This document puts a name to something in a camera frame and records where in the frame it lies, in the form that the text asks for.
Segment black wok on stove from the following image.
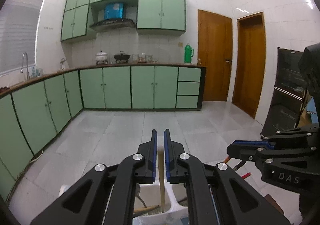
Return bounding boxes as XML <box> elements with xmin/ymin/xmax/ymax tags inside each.
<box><xmin>113</xmin><ymin>50</ymin><xmax>131</xmax><ymax>64</ymax></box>

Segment window blind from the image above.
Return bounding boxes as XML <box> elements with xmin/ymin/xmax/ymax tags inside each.
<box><xmin>1</xmin><ymin>0</ymin><xmax>44</xmax><ymax>74</ymax></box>

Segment glass jars on counter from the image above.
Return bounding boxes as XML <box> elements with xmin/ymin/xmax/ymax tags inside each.
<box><xmin>131</xmin><ymin>53</ymin><xmax>158</xmax><ymax>64</ymax></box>

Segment black oven cabinet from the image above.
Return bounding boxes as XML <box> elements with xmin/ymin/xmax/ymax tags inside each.
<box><xmin>260</xmin><ymin>47</ymin><xmax>318</xmax><ymax>138</ymax></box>

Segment green kitchen cabinets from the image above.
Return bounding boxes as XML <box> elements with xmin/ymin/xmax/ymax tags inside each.
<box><xmin>61</xmin><ymin>0</ymin><xmax>186</xmax><ymax>42</ymax></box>
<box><xmin>1</xmin><ymin>65</ymin><xmax>206</xmax><ymax>199</ymax></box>

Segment dark-tipped chopstick in holder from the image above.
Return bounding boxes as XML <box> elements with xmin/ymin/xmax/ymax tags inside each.
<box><xmin>133</xmin><ymin>205</ymin><xmax>160</xmax><ymax>216</ymax></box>

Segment grey spoon in holder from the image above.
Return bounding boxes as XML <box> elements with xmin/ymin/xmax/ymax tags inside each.
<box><xmin>135</xmin><ymin>184</ymin><xmax>147</xmax><ymax>208</ymax></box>

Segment blue box above hood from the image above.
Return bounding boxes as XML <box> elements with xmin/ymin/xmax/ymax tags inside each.
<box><xmin>104</xmin><ymin>3</ymin><xmax>126</xmax><ymax>19</ymax></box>

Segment chrome sink faucet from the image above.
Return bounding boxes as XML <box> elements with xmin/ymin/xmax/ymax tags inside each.
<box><xmin>20</xmin><ymin>52</ymin><xmax>30</xmax><ymax>80</ymax></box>

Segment green thermos flask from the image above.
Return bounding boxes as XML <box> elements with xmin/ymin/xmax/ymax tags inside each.
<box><xmin>184</xmin><ymin>43</ymin><xmax>194</xmax><ymax>64</ymax></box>

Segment green upper kitchen cabinets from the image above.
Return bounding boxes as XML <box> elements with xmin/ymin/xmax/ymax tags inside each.
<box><xmin>61</xmin><ymin>0</ymin><xmax>186</xmax><ymax>42</ymax></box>

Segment white cooking pot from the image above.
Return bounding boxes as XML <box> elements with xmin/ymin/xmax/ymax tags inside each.
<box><xmin>95</xmin><ymin>50</ymin><xmax>108</xmax><ymax>65</ymax></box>

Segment blue cloth on box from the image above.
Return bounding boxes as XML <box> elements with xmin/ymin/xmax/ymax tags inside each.
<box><xmin>306</xmin><ymin>97</ymin><xmax>318</xmax><ymax>123</ymax></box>

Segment red chopstick in holder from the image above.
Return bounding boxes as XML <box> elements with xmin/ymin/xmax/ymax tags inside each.
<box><xmin>242</xmin><ymin>172</ymin><xmax>251</xmax><ymax>179</ymax></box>

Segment brown wooden door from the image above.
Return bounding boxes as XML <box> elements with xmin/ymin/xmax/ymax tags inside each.
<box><xmin>232</xmin><ymin>12</ymin><xmax>266</xmax><ymax>118</ymax></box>
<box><xmin>197</xmin><ymin>10</ymin><xmax>233</xmax><ymax>102</ymax></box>

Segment green lower kitchen cabinets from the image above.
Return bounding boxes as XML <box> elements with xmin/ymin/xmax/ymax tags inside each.
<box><xmin>1</xmin><ymin>65</ymin><xmax>206</xmax><ymax>199</ymax></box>

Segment range hood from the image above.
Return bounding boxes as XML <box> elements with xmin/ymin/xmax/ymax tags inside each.
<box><xmin>89</xmin><ymin>18</ymin><xmax>136</xmax><ymax>32</ymax></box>

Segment curved bamboo chopstick red end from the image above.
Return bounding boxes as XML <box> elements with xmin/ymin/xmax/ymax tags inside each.
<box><xmin>223</xmin><ymin>156</ymin><xmax>231</xmax><ymax>164</ymax></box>

